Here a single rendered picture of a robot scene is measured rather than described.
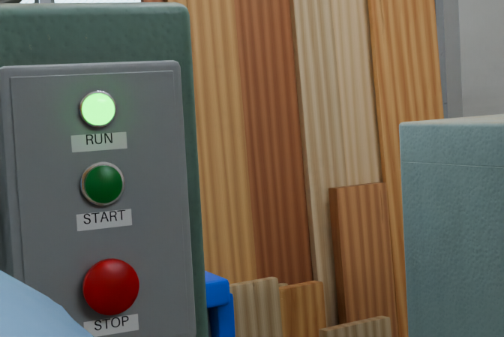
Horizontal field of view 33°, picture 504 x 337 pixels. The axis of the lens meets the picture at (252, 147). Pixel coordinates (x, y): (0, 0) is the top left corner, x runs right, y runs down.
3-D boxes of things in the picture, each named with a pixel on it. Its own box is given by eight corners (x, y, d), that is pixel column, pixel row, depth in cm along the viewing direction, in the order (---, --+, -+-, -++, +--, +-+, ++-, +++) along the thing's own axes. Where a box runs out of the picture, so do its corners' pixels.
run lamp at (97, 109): (79, 129, 45) (77, 91, 45) (116, 127, 46) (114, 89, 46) (82, 129, 45) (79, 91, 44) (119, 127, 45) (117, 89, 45)
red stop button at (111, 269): (82, 316, 46) (79, 260, 45) (137, 308, 47) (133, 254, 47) (87, 320, 45) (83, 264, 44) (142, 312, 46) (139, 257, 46)
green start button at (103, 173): (81, 208, 45) (78, 163, 45) (125, 203, 46) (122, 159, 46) (83, 209, 45) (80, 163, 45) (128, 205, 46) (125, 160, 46)
